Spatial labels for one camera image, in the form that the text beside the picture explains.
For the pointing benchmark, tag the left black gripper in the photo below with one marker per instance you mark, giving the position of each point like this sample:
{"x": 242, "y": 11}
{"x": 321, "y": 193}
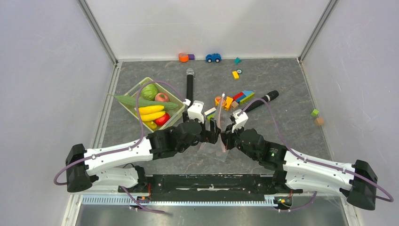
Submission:
{"x": 210, "y": 136}

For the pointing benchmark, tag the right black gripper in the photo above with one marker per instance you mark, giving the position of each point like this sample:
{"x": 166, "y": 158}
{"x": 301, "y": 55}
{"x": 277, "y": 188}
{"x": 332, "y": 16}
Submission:
{"x": 227, "y": 137}

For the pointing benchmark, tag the clear polka dot zip bag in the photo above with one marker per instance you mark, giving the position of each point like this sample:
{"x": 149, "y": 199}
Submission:
{"x": 216, "y": 118}

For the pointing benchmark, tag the yellow banana bunch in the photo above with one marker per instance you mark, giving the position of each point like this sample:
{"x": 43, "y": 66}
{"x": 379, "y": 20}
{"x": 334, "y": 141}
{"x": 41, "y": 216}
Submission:
{"x": 151, "y": 113}

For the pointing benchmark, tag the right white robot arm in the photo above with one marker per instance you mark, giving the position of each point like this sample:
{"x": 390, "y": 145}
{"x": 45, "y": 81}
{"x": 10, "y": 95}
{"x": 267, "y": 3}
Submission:
{"x": 300, "y": 172}

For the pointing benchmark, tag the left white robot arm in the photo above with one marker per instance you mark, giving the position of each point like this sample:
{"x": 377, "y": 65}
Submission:
{"x": 87, "y": 168}

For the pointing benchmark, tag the white blue green brick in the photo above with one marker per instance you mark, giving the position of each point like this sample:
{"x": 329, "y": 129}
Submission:
{"x": 210, "y": 113}

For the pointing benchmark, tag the orange cartoon figure block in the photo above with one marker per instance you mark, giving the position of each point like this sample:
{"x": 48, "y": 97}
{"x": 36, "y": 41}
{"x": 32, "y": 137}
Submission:
{"x": 220, "y": 100}

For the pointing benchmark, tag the orange brick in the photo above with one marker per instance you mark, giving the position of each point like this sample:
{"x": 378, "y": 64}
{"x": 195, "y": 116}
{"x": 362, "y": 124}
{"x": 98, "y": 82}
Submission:
{"x": 228, "y": 103}

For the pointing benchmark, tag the multicolour brick stack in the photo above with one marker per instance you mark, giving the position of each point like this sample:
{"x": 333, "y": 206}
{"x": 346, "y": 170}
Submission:
{"x": 243, "y": 96}

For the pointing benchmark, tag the light green plastic basket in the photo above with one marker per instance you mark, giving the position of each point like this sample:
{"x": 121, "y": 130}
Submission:
{"x": 171, "y": 92}

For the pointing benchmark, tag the red tomato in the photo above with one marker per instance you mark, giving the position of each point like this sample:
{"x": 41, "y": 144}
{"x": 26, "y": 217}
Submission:
{"x": 162, "y": 120}

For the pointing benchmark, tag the long green cucumber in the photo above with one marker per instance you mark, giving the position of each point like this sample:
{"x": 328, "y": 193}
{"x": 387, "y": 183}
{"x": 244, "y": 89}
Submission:
{"x": 131, "y": 101}

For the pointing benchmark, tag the upright black microphone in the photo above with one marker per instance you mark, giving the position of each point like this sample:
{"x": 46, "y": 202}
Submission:
{"x": 189, "y": 83}

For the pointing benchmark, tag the yellow brick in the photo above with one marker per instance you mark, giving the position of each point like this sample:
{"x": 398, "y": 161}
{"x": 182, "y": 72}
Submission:
{"x": 235, "y": 75}

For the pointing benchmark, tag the red peach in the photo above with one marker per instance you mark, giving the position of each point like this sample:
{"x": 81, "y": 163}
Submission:
{"x": 161, "y": 97}

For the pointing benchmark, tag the small yellow fruit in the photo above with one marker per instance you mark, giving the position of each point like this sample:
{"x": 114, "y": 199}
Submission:
{"x": 151, "y": 125}

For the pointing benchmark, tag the slanted black microphone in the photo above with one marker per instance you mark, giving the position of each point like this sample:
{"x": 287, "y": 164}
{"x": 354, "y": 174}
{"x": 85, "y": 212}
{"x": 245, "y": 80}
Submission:
{"x": 267, "y": 98}

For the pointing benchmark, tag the blue toy car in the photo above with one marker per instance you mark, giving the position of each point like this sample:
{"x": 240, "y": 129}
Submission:
{"x": 215, "y": 57}

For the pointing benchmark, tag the teal block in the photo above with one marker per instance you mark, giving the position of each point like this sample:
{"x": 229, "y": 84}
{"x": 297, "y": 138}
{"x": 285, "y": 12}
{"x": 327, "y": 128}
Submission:
{"x": 237, "y": 60}

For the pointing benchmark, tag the green cabbage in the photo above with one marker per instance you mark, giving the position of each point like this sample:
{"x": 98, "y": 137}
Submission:
{"x": 149, "y": 92}

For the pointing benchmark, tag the green cube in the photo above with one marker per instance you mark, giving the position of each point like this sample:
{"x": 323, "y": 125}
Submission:
{"x": 315, "y": 113}

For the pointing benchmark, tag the tan wooden cube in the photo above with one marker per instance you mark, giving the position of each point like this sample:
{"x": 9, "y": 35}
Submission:
{"x": 319, "y": 121}

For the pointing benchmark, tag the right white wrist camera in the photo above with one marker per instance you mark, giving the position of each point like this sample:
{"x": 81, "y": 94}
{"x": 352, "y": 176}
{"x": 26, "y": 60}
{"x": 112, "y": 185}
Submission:
{"x": 239, "y": 119}

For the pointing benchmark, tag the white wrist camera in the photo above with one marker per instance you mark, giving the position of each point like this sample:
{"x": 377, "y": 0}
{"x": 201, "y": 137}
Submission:
{"x": 239, "y": 119}
{"x": 194, "y": 111}

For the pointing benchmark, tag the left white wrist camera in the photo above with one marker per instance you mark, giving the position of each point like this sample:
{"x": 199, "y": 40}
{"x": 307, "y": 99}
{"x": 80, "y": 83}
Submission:
{"x": 194, "y": 111}

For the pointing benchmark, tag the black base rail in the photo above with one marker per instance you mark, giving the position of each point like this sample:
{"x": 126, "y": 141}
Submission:
{"x": 210, "y": 187}

